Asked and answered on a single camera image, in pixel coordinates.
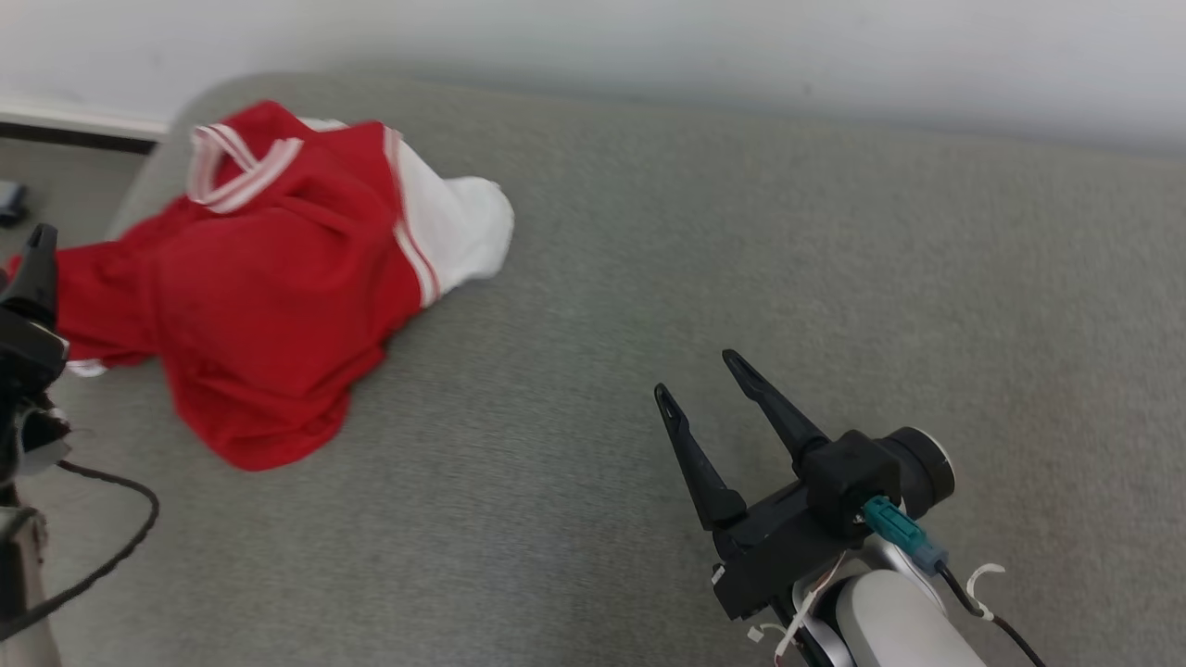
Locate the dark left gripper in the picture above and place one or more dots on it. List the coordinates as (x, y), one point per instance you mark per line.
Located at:
(28, 357)

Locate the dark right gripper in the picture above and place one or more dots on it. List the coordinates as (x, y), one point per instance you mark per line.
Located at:
(769, 556)

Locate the red shirt with white sleeves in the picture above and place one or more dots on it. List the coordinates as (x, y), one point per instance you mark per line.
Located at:
(278, 306)

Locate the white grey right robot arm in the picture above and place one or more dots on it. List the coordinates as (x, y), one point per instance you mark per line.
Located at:
(889, 621)

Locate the small dark object on floor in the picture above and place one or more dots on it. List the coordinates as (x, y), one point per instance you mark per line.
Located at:
(9, 202)

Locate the grey fabric sofa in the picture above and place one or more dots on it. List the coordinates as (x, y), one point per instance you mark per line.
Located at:
(649, 278)

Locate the black right wrist camera module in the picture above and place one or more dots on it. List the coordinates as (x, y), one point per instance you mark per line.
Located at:
(848, 482)

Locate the white and dark wall baseboard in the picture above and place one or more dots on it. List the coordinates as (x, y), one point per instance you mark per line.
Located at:
(74, 125)

